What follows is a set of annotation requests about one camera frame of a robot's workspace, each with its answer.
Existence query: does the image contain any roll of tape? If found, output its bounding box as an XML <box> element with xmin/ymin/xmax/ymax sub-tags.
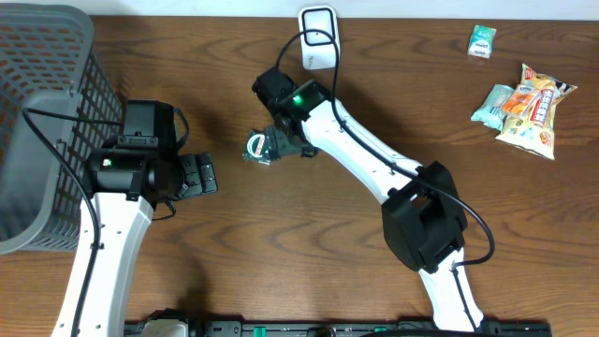
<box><xmin>242</xmin><ymin>130</ymin><xmax>270</xmax><ymax>165</ymax></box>

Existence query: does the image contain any green wet wipes pack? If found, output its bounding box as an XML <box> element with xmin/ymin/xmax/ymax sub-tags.
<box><xmin>471</xmin><ymin>84</ymin><xmax>514</xmax><ymax>131</ymax></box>

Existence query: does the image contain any small green wipes pack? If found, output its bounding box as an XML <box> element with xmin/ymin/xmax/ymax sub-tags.
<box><xmin>467</xmin><ymin>25</ymin><xmax>497</xmax><ymax>59</ymax></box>

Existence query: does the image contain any orange tissue pack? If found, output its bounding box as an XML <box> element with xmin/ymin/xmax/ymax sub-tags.
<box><xmin>501</xmin><ymin>84</ymin><xmax>554</xmax><ymax>117</ymax></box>

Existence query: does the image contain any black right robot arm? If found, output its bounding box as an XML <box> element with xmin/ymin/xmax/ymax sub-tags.
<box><xmin>252</xmin><ymin>77</ymin><xmax>484</xmax><ymax>332</ymax></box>

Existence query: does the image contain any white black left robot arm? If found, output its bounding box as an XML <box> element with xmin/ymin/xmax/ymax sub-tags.
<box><xmin>52</xmin><ymin>149</ymin><xmax>218</xmax><ymax>336</ymax></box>

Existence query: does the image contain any white barcode scanner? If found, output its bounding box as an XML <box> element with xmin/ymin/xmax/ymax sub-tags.
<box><xmin>298</xmin><ymin>5</ymin><xmax>340</xmax><ymax>70</ymax></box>

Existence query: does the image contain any black plastic mesh basket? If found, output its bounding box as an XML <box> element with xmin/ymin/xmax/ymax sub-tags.
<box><xmin>1</xmin><ymin>3</ymin><xmax>124</xmax><ymax>254</ymax></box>

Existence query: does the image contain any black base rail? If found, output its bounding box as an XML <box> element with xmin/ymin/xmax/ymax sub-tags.
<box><xmin>124</xmin><ymin>319</ymin><xmax>553</xmax><ymax>337</ymax></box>

